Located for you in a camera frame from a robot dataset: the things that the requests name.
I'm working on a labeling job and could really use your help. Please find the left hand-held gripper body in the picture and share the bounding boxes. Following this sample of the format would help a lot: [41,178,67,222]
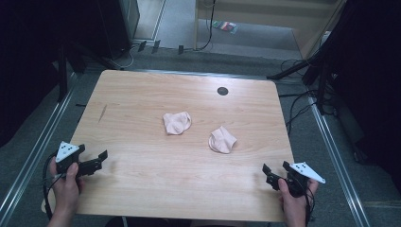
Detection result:
[55,140,87,178]

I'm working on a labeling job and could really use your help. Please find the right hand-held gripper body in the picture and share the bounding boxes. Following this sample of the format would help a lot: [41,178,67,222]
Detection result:
[285,161,326,199]

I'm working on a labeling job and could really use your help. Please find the pink sock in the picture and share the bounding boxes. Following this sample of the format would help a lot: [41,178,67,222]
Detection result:
[207,125,238,155]
[162,111,193,136]

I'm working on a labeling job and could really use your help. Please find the person's right hand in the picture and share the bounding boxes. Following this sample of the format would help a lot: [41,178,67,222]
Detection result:
[277,178,320,221]

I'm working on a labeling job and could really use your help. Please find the person's left hand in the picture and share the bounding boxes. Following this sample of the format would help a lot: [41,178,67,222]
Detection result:
[48,162,86,219]

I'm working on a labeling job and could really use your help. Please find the black metal stand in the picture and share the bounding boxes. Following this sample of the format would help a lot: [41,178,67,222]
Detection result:
[266,0,348,116]
[55,41,121,103]

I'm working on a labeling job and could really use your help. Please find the dark curtain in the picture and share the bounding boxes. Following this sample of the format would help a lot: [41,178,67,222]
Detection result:
[327,0,401,193]
[0,0,105,149]

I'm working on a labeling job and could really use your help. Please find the dark cabinet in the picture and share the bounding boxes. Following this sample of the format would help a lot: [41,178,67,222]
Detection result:
[96,0,141,60]

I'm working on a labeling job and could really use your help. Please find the beige wooden furniture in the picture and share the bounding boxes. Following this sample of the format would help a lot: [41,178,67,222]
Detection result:
[192,0,348,61]

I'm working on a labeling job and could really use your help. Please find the colourful packet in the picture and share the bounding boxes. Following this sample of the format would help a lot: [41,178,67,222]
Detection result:
[212,20,239,35]

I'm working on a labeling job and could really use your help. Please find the metal floor rail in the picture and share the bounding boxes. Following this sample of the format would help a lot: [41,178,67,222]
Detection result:
[306,94,372,227]
[0,72,78,218]

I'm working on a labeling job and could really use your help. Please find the black floor cables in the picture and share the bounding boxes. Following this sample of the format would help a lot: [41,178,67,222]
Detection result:
[278,58,329,136]

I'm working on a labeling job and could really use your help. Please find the white floor cable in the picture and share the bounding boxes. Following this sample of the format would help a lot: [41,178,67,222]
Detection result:
[108,44,140,71]

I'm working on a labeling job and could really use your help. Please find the black hanging cable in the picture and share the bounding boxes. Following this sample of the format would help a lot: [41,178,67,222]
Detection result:
[188,0,218,52]

